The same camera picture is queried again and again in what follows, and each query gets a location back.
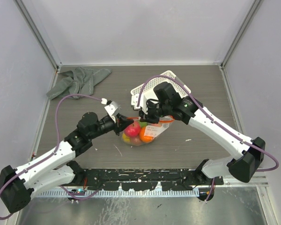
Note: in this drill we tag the orange fruit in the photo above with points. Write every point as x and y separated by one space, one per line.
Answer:
143 137

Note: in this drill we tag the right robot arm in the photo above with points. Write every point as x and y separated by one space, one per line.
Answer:
246 154

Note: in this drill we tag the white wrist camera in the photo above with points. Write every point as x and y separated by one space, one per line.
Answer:
138 101
111 107

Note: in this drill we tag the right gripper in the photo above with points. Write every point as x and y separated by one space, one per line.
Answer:
148 116

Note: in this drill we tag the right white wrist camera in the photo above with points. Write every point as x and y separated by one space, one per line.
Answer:
138 101

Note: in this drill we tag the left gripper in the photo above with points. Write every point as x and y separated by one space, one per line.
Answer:
122 122

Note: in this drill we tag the yellow lemon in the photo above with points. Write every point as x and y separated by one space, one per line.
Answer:
125 138

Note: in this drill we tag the red apple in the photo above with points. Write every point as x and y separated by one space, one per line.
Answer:
133 130

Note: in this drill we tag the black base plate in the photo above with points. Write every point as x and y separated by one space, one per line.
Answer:
139 179

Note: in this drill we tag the grey cable duct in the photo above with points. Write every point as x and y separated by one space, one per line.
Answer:
58 192

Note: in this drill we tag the white plastic basket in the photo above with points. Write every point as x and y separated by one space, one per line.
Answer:
169 77

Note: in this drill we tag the clear zip top bag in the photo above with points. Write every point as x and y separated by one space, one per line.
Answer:
154 130

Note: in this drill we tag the brown passion fruit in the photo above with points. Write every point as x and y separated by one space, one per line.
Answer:
136 141

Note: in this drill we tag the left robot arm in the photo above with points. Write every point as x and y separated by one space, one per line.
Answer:
18 186

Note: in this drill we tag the grey cloth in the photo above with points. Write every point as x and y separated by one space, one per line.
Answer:
78 82

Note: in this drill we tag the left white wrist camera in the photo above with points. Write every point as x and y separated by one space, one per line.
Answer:
111 107

